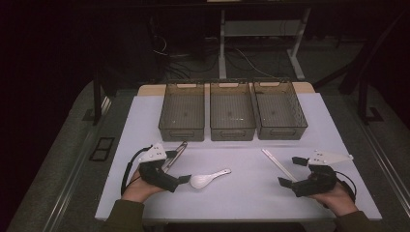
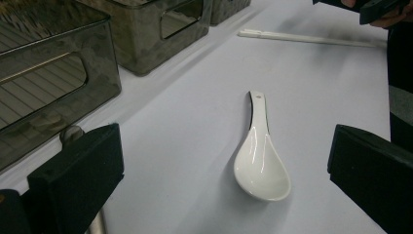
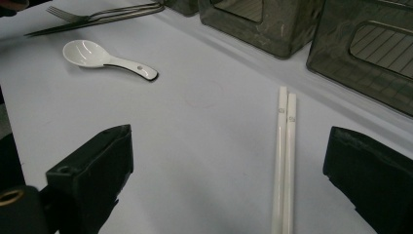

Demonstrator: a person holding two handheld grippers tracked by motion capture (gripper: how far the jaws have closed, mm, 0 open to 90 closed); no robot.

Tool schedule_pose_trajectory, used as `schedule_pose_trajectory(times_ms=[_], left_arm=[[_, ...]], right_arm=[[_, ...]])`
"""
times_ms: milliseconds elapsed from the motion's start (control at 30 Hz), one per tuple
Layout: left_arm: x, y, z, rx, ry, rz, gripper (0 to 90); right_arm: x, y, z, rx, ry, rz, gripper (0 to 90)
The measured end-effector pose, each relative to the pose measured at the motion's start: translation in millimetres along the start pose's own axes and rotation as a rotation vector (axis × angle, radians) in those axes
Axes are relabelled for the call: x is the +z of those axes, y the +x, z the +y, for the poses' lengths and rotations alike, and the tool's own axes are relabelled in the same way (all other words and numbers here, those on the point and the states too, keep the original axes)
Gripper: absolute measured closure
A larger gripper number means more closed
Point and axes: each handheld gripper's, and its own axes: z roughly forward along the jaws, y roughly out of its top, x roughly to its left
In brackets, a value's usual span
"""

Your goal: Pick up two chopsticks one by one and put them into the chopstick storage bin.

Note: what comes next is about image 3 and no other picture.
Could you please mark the smoky transparent plastic bin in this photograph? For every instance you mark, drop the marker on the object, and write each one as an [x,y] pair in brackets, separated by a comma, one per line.
[269,35]
[183,7]
[331,58]

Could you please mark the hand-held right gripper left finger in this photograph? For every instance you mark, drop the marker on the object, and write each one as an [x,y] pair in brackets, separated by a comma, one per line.
[94,169]

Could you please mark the white ceramic spoon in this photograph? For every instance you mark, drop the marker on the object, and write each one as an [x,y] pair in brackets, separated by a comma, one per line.
[84,53]

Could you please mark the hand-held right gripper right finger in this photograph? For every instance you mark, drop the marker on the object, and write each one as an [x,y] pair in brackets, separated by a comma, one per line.
[373,175]

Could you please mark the metal knife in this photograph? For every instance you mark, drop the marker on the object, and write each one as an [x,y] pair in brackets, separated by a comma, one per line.
[58,29]

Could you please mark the white chopstick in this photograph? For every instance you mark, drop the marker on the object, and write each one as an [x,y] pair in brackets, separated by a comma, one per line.
[280,156]

